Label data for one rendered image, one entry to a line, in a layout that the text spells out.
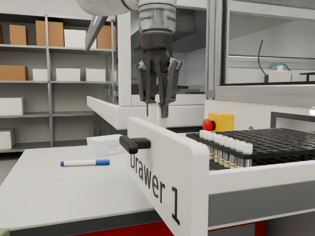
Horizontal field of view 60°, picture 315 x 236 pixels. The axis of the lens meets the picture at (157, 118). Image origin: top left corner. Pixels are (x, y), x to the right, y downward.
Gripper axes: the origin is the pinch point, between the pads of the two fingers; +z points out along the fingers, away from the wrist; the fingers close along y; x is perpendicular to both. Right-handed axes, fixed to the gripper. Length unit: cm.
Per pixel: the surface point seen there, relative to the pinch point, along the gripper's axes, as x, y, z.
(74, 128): 212, -336, 57
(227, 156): -17.5, 26.1, 2.3
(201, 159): -31.1, 29.4, -0.7
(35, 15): 145, -318, -105
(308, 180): -17.4, 36.3, 3.7
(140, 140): -25.3, 16.8, -0.1
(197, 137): -13.2, 18.8, 1.1
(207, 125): 15.9, 5.7, 3.2
